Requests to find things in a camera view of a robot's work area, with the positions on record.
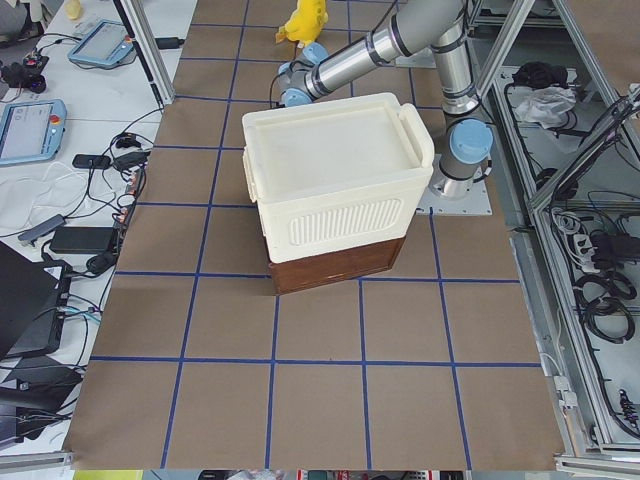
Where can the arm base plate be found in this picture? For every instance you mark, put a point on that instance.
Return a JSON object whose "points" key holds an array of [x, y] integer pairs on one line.
{"points": [[423, 59], [452, 200]]}

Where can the brown paper table mat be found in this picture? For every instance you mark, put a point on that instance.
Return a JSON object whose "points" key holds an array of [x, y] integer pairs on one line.
{"points": [[277, 306]]}

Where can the black laptop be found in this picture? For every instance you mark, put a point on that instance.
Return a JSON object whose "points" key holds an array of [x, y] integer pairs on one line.
{"points": [[32, 297]]}

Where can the teach pendant tablet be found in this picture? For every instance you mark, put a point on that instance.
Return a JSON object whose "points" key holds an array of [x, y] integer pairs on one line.
{"points": [[32, 131], [106, 46]]}

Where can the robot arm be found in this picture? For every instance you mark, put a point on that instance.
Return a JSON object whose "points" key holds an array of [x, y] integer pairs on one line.
{"points": [[438, 26]]}

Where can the cream plastic storage box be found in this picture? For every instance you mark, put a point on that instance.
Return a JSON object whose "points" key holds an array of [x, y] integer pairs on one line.
{"points": [[337, 174]]}

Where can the dark wooden drawer cabinet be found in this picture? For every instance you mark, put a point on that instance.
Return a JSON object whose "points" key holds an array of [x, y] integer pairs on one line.
{"points": [[328, 268]]}

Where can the black power adapter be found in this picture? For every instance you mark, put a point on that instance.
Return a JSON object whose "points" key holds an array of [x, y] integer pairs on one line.
{"points": [[82, 240]]}

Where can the white crumpled cloth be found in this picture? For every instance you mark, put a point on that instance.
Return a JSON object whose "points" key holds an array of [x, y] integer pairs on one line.
{"points": [[549, 107]]}

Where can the yellow plush toy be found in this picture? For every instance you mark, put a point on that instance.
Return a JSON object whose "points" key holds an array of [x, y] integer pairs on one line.
{"points": [[305, 23]]}

